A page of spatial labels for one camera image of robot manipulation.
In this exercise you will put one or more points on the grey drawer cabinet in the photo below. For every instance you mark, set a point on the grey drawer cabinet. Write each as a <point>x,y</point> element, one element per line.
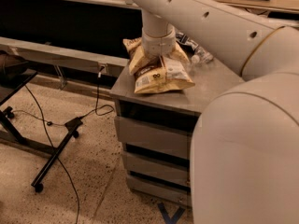
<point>178,110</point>

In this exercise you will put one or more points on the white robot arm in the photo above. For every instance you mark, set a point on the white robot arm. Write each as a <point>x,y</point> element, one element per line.
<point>244,160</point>

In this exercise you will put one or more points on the grey drawer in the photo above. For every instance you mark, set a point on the grey drawer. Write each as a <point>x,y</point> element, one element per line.
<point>153,137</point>
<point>158,190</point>
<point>163,170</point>

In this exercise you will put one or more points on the brown chip bag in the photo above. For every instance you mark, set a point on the brown chip bag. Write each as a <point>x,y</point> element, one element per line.
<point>160,76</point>

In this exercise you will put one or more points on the blue white snack bag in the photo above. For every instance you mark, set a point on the blue white snack bag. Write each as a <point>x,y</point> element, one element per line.
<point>186,41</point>

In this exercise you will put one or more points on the middle grey drawer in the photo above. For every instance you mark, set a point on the middle grey drawer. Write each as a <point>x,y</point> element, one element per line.
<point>163,170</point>

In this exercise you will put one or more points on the black wheeled stand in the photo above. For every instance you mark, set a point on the black wheeled stand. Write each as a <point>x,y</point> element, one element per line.
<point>11,135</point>

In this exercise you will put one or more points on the bottom grey drawer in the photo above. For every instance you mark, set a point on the bottom grey drawer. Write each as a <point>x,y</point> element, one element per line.
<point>158,190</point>

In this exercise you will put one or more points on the top grey drawer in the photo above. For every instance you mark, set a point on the top grey drawer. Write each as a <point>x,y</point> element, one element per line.
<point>153,137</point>

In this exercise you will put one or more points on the grey low shelf rail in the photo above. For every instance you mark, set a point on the grey low shelf rail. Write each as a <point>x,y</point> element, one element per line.
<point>69,58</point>

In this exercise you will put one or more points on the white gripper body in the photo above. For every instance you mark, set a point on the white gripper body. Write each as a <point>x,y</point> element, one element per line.
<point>158,45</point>

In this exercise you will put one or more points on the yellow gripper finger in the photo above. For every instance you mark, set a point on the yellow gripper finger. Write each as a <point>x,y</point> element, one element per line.
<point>178,54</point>
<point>139,59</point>

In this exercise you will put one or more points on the clear plastic water bottle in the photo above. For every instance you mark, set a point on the clear plastic water bottle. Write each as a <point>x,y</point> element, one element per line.
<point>201,56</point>

